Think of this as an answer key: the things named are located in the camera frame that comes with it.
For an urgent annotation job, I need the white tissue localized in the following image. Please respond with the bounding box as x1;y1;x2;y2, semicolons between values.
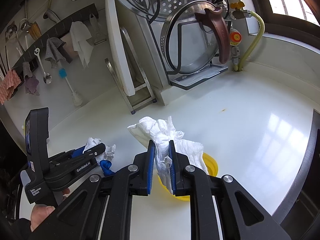
127;115;209;195

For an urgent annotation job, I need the printed paper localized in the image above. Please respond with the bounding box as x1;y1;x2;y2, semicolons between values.
83;137;116;164

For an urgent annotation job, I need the yellow plastic lid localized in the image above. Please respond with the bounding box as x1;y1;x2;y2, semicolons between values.
171;152;220;208

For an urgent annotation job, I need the person's left hand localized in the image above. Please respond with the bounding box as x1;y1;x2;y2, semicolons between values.
30;204;55;232

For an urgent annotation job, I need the steel cutting board rack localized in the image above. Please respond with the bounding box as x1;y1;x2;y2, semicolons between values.
105;27;157;115

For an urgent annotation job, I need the blue white bottle brush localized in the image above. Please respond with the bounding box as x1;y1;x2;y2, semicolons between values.
59;68;83;106

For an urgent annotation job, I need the black lid rack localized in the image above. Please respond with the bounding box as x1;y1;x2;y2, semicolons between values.
159;0;231;90

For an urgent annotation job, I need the steel ladle spoon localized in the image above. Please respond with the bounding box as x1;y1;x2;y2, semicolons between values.
34;48;52;85

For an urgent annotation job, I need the purple grey rag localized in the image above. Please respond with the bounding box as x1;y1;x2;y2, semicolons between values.
22;62;40;96

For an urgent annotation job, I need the white cutting board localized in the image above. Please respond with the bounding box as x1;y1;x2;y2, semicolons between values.
105;0;136;96

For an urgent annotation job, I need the pink waffle cloth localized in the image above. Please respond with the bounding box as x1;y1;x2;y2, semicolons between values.
0;69;21;105

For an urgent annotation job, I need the grey hanging rag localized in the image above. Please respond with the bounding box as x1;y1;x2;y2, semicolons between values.
44;37;66;68

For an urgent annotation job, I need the white hanging cloth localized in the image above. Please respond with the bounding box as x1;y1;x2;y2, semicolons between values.
69;21;93;69

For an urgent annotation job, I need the glass pot lid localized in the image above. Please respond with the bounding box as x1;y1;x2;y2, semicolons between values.
160;0;231;75

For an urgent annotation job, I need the gas valve with red dial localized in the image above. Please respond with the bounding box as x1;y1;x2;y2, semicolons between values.
229;1;249;72

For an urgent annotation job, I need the blue lanyard strap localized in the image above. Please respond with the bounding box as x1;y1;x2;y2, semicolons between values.
99;159;116;177

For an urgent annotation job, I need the yellow gas hose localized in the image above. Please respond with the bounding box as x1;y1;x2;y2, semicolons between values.
232;10;265;72

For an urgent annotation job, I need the black wall hook rail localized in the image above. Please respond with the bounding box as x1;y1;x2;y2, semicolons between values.
12;3;99;75

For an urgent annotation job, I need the window frame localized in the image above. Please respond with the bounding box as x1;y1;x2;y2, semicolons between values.
252;0;319;37

